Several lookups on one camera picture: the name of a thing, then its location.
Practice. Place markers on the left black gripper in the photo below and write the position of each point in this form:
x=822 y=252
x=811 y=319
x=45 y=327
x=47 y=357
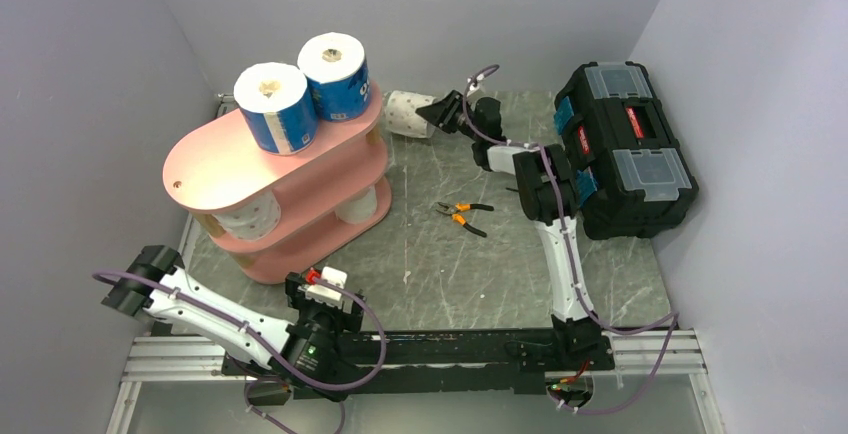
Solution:
x=298 y=301

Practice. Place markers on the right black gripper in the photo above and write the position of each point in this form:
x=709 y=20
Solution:
x=443 y=112

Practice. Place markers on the floral paper roll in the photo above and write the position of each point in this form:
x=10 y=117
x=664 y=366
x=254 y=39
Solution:
x=253 y=220
x=401 y=117

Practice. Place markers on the pink three-tier shelf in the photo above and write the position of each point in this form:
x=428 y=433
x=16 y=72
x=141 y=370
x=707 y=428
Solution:
x=219 y=167

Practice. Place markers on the white paper roll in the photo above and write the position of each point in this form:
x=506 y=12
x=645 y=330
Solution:
x=360 y=208

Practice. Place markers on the blue roll front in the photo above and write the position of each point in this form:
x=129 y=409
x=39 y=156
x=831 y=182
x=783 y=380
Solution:
x=336 y=69

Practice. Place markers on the blue roll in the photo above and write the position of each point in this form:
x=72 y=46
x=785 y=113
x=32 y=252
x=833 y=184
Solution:
x=336 y=69
x=277 y=107

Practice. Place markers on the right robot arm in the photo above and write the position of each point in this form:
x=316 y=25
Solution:
x=547 y=194

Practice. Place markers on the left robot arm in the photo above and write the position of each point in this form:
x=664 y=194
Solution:
x=305 y=353

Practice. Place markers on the black plastic toolbox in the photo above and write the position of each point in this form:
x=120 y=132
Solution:
x=633 y=180

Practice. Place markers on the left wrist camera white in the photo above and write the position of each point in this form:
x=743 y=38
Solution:
x=325 y=285

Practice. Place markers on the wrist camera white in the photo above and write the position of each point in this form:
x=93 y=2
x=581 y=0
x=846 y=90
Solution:
x=325 y=285
x=474 y=87

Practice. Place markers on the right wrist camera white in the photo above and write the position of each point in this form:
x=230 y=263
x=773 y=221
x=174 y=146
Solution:
x=474 y=87

